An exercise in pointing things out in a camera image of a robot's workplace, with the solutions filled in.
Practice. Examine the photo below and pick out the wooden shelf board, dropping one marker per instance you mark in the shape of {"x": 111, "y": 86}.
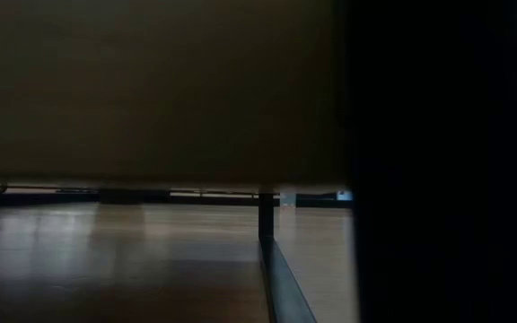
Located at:
{"x": 151, "y": 89}

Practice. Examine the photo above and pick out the small clear medicine bottle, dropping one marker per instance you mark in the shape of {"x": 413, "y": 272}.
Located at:
{"x": 287, "y": 200}

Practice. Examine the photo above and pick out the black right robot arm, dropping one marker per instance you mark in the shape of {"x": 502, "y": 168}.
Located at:
{"x": 442, "y": 224}

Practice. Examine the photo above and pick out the black shelf divider frame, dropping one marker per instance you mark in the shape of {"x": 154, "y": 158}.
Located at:
{"x": 265, "y": 215}

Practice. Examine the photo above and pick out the black aluminium table frame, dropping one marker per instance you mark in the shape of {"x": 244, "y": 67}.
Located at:
{"x": 61, "y": 198}

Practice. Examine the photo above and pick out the black bar device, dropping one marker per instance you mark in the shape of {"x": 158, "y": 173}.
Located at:
{"x": 321, "y": 202}

